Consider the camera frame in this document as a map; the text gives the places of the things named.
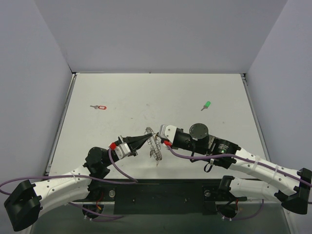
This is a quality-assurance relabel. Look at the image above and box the green tag key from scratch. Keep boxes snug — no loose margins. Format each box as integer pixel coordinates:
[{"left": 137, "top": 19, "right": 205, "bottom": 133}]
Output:
[{"left": 201, "top": 101, "right": 211, "bottom": 111}]

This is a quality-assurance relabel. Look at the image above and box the aluminium frame rail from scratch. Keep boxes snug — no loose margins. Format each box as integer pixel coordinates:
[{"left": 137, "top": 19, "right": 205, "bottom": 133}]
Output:
[{"left": 29, "top": 182, "right": 292, "bottom": 205}]

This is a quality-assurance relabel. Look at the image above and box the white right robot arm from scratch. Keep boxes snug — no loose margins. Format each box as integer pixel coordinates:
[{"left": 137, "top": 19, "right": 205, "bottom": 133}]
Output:
[{"left": 160, "top": 123, "right": 312, "bottom": 215}]

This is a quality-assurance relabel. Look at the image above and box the steel keyring disc with rings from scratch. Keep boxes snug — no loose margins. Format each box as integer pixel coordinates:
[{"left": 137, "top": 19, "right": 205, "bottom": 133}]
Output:
[{"left": 144, "top": 127, "right": 162, "bottom": 166}]

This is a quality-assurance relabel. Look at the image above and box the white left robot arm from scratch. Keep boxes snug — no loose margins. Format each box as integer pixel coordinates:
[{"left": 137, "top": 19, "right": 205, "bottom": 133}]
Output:
[{"left": 4, "top": 134, "right": 152, "bottom": 232}]

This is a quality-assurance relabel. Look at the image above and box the red tag key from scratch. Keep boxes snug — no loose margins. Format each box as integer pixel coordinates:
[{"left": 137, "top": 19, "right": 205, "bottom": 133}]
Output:
[{"left": 90, "top": 105, "right": 107, "bottom": 110}]

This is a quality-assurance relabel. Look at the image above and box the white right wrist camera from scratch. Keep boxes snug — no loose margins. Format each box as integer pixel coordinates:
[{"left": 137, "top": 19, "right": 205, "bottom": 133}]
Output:
[{"left": 158, "top": 124, "right": 177, "bottom": 146}]

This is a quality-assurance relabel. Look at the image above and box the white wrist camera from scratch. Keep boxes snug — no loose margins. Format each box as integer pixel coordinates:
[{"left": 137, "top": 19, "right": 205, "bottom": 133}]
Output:
[
  {"left": 109, "top": 136, "right": 137, "bottom": 159},
  {"left": 158, "top": 124, "right": 177, "bottom": 146}
]

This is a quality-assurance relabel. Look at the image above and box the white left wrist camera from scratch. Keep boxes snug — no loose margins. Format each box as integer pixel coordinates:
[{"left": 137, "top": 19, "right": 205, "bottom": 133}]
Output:
[{"left": 109, "top": 136, "right": 137, "bottom": 159}]

